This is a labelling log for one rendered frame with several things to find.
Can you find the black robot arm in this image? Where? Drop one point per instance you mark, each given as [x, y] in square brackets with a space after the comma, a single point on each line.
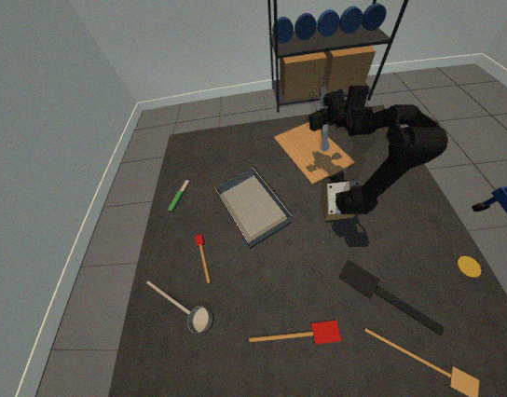
[419, 143]

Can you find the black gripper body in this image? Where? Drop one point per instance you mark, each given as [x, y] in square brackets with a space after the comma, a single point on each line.
[317, 119]

